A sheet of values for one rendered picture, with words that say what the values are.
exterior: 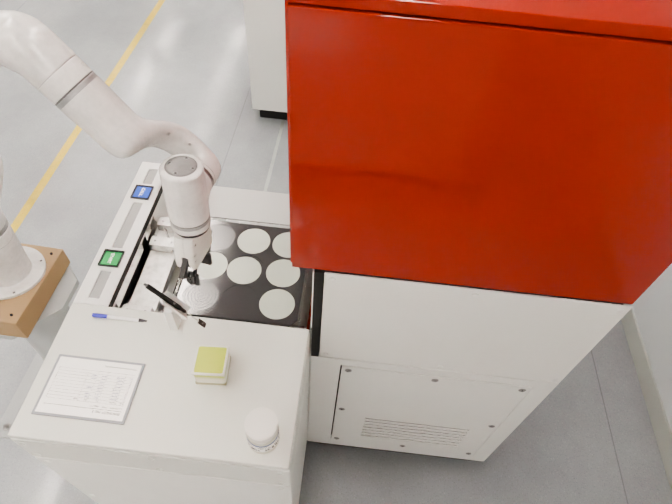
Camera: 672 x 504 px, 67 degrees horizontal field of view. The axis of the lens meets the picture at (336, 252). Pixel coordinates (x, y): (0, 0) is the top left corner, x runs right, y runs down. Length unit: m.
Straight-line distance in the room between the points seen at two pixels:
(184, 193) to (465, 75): 0.56
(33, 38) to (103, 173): 2.32
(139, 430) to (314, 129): 0.78
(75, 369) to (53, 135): 2.45
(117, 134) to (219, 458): 0.70
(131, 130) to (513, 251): 0.75
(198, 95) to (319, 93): 2.98
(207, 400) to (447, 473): 1.26
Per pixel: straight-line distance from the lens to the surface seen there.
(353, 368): 1.50
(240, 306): 1.45
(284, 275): 1.50
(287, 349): 1.30
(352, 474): 2.20
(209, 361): 1.23
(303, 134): 0.84
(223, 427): 1.24
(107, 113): 1.01
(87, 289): 1.51
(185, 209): 1.05
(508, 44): 0.76
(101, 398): 1.33
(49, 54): 1.01
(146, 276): 1.59
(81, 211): 3.11
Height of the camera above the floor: 2.12
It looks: 52 degrees down
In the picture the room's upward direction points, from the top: 5 degrees clockwise
